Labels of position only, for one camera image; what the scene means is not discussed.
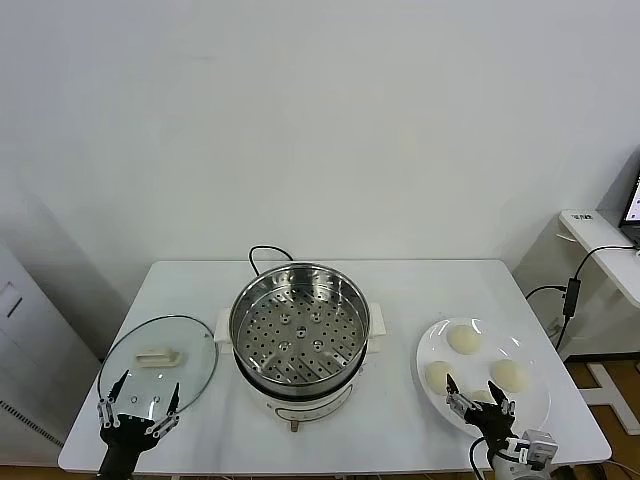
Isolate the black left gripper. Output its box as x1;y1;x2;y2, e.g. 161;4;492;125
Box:
96;369;181;451

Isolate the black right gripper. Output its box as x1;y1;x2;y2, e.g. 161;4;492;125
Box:
444;372;517;442

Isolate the glass lid with beige handle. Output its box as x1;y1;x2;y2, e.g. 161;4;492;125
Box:
97;313;219;420

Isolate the steel steamer pot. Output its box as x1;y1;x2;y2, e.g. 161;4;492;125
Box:
213;302;387;434

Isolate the stainless steel steamer basket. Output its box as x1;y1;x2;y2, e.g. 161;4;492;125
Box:
228;263;371;396

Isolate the white round plate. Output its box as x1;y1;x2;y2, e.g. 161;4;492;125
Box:
415;315;553;444

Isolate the white cabinet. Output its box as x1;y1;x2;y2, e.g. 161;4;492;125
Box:
0;239;104;469

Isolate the white side desk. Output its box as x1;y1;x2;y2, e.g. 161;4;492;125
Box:
558;208;640;436

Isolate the black laptop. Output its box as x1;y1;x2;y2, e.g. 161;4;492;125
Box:
618;149;640;249

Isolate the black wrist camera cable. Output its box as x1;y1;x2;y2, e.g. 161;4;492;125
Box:
468;435;496;480

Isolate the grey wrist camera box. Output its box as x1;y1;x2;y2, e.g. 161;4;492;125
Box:
517;428;559;471

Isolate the black laptop charger cable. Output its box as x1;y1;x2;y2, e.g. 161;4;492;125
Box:
524;243;640;351

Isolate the black cooker power cable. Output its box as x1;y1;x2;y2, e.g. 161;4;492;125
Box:
248;243;295;277

